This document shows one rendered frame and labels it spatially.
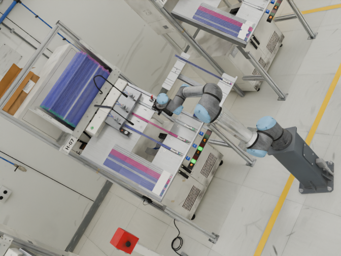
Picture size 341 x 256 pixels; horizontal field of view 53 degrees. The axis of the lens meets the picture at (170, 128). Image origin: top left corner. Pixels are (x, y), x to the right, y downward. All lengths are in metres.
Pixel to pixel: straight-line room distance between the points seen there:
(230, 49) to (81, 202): 2.56
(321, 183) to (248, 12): 1.52
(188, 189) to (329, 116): 1.33
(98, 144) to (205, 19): 1.39
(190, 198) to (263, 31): 1.79
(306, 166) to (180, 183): 1.10
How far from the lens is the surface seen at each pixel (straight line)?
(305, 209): 2.73
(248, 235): 2.87
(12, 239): 2.72
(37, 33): 4.12
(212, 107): 2.01
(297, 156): 2.37
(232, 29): 3.04
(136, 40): 4.60
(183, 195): 3.07
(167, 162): 2.58
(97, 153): 2.68
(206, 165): 3.17
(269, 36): 3.73
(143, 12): 3.39
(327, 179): 2.71
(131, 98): 2.70
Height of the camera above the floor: 2.29
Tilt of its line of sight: 33 degrees down
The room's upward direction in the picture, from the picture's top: 51 degrees counter-clockwise
